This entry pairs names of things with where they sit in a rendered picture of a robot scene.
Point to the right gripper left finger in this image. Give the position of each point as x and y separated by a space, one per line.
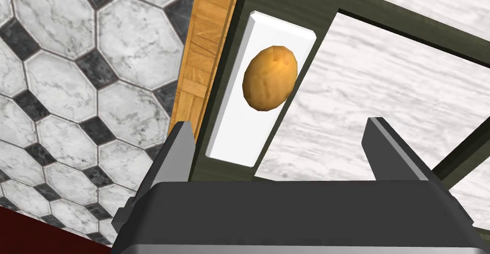
177 158

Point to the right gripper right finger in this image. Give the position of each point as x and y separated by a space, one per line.
390 154

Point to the white door knob plate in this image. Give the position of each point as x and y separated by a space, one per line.
237 135

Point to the brass round door knob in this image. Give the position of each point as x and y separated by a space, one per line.
270 78

